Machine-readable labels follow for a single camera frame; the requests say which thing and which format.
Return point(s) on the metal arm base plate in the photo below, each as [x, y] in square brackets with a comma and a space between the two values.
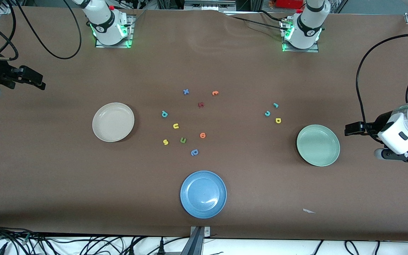
[113, 46]
[300, 50]

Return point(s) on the white paper scrap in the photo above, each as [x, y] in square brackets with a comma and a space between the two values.
[308, 211]

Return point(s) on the beige brown plate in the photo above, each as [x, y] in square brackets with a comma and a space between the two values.
[113, 122]

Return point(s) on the brown table cover sheet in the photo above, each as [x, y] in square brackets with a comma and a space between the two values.
[48, 177]

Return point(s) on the metal bracket plate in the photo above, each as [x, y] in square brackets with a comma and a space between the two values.
[207, 232]

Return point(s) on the teal foam letter p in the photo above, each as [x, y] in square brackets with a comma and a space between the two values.
[164, 114]

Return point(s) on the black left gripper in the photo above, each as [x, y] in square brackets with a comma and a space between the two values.
[377, 125]

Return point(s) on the red box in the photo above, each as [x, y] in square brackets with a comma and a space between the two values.
[289, 3]

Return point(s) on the green plate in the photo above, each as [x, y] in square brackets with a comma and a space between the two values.
[318, 145]

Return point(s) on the blue foam letter a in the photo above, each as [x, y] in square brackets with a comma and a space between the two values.
[194, 153]

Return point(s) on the grey power strip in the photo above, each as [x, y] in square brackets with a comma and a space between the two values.
[207, 5]

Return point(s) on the aluminium profile beam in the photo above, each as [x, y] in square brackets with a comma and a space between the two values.
[195, 245]

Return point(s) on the blue plate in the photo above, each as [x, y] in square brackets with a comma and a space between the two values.
[203, 194]

